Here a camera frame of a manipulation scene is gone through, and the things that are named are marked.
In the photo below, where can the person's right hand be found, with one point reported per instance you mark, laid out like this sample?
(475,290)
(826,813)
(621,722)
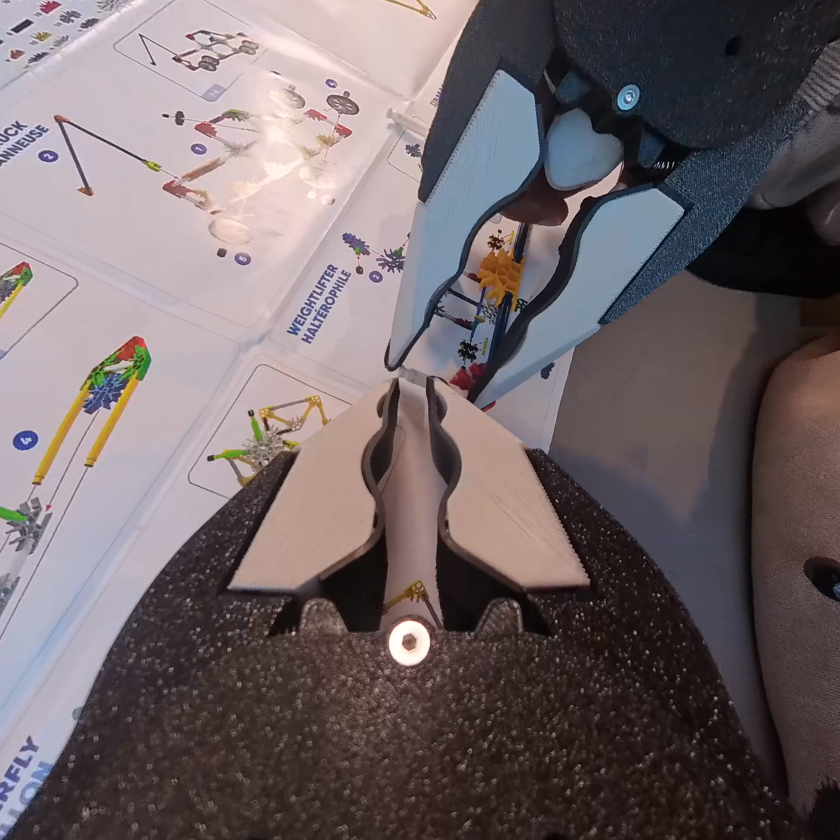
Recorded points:
(535,207)

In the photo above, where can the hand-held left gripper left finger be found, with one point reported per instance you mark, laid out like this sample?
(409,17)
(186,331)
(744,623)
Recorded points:
(315,512)

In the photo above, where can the blue rod orange connector assembly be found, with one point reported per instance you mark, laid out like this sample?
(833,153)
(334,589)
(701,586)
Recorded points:
(500,275)

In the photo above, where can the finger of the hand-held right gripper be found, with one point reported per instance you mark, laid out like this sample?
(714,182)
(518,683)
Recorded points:
(617,249)
(472,164)

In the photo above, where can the white connector rod assembly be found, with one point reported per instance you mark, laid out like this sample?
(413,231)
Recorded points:
(407,120)

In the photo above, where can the red toy connector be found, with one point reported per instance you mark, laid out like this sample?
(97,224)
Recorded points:
(467,380)

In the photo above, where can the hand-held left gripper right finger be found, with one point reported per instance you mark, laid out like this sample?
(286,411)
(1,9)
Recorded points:
(512,518)

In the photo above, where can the person's right forearm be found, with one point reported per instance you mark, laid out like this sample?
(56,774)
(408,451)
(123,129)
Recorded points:
(807,151)

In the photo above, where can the printed instruction sheet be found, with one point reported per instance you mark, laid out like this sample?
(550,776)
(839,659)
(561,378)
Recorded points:
(197,295)

